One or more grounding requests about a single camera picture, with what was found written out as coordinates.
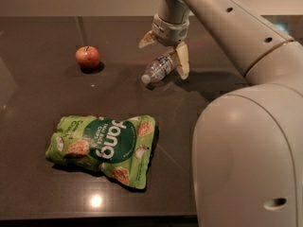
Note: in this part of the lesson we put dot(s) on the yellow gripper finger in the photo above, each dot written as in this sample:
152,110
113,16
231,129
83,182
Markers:
181,52
148,39

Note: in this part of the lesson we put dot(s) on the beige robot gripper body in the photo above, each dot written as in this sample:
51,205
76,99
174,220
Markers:
170,32

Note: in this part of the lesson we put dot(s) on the clear plastic water bottle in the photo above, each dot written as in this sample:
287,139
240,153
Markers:
158,69

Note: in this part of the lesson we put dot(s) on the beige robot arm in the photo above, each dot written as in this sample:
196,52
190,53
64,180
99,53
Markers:
247,150

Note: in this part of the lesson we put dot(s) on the red apple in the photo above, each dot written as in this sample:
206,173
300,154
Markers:
87,57

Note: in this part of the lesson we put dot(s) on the green rice chips bag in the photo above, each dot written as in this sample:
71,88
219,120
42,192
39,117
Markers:
121,150

